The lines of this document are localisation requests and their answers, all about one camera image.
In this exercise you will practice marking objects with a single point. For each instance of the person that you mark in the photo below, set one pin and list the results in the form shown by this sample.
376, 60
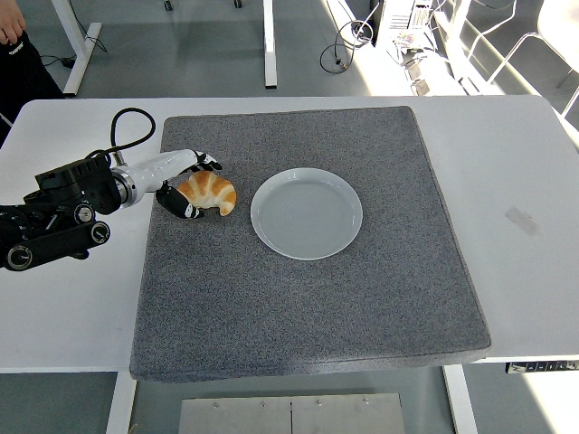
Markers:
22, 77

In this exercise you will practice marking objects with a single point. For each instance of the white desk leg with foot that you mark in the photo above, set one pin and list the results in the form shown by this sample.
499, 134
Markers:
269, 40
79, 54

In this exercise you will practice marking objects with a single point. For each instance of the grey felt mat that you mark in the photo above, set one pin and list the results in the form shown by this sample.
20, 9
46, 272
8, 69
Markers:
294, 312

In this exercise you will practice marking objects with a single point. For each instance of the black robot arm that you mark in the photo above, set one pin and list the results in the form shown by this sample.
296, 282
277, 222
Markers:
59, 212

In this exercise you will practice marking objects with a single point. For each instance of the clear tape patch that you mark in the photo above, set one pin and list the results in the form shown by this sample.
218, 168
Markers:
522, 221

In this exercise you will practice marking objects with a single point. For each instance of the black table control panel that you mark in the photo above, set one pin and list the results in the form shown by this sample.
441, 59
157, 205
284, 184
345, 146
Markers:
543, 366

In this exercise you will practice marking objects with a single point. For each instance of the grey metal plate with screws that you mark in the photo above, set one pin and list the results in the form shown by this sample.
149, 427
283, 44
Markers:
289, 416

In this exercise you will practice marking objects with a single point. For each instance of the pale grey round plate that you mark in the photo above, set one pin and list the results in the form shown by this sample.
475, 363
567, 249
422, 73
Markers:
306, 214

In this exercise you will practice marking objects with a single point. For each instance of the person's hand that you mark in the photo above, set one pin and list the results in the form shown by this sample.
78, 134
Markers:
11, 22

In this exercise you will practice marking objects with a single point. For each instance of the white power strip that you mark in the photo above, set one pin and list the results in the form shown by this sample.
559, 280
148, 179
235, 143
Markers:
427, 72

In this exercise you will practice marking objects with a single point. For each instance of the white computer tower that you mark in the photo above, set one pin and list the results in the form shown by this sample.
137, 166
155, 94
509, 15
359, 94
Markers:
400, 20

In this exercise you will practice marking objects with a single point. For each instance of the golden croissant bread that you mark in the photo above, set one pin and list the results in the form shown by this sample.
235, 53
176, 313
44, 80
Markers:
210, 190

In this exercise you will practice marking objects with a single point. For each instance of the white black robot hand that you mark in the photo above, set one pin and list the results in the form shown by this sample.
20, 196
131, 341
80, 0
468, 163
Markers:
158, 168

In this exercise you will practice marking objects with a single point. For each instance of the white table leg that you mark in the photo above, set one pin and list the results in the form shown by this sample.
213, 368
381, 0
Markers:
121, 402
461, 402

